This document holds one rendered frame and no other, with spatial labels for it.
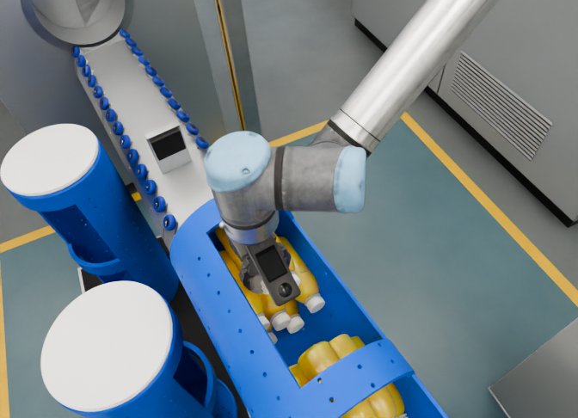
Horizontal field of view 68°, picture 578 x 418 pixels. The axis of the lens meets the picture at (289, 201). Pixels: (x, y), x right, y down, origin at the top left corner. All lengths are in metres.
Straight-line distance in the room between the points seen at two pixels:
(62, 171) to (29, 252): 1.36
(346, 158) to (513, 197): 2.10
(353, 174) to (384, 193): 1.89
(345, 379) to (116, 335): 0.53
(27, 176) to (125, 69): 0.64
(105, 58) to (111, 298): 1.14
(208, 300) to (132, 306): 0.26
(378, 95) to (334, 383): 0.44
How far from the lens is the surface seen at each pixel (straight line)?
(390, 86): 0.69
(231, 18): 1.37
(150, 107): 1.64
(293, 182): 0.56
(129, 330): 1.03
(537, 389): 1.78
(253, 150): 0.57
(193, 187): 1.33
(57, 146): 1.46
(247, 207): 0.59
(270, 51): 3.44
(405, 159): 2.63
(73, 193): 1.36
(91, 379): 1.02
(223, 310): 0.81
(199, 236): 0.87
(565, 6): 2.19
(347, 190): 0.56
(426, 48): 0.70
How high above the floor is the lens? 1.93
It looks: 53 degrees down
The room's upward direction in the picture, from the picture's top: 6 degrees counter-clockwise
